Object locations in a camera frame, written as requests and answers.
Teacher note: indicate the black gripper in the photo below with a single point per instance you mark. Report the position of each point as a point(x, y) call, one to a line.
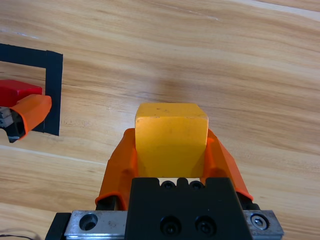
point(3, 117)

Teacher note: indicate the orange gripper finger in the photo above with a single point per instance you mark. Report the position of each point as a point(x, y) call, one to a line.
point(225, 167)
point(117, 172)

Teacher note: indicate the red wooden cube block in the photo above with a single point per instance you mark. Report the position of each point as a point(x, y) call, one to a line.
point(17, 91)

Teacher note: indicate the yellow wooden cube block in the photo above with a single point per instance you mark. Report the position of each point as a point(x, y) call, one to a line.
point(172, 140)

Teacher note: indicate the black tape square outline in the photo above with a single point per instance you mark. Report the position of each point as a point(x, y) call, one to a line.
point(53, 75)

